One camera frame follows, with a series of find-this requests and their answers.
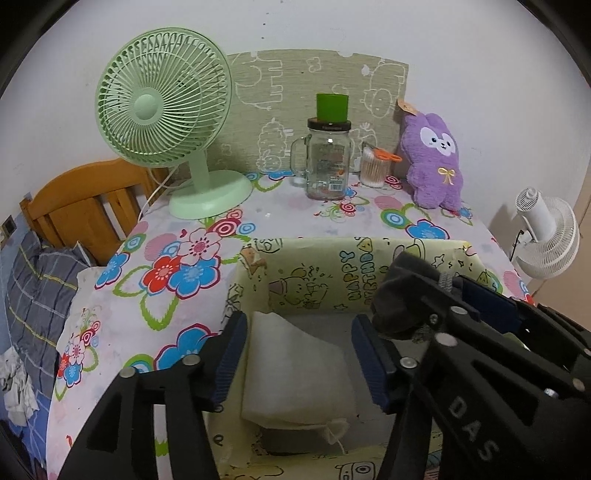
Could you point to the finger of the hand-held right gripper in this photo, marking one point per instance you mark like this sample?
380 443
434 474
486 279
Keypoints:
489 303
450 307

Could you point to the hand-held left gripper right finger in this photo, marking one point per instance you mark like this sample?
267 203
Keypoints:
369 364

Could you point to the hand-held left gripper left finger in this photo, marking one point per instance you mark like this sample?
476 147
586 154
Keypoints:
231 355

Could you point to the dark grey cloth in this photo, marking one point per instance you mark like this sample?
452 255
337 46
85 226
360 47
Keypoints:
401 304

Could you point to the yellow cartoon print storage box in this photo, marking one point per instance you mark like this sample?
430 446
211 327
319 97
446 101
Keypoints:
323 277

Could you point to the white clip fan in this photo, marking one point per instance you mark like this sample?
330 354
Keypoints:
554 240

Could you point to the purple plush bunny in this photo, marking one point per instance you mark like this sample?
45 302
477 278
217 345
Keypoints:
436 175

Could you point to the floral tablecloth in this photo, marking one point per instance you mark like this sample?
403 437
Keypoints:
286 221

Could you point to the clear cotton swab container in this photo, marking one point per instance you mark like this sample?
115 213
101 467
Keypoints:
374 173

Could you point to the orange scissors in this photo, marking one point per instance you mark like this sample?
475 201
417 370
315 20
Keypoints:
385 154

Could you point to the glass mug jar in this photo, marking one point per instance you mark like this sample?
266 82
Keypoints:
328 161

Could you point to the grey plaid bedding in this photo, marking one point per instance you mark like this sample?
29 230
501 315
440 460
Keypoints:
37 300

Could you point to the white crumpled cloth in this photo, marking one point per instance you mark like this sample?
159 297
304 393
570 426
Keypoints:
18 392

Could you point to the blue bedsheet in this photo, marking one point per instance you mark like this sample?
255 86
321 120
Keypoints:
37 452

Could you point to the wooden bed headboard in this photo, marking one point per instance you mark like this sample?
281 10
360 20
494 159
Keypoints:
69 194

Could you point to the green cup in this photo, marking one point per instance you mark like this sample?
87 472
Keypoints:
332 108

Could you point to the green desk fan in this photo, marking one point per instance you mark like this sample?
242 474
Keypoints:
147 106

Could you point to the green cartoon print board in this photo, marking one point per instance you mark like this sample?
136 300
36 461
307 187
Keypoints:
295 78

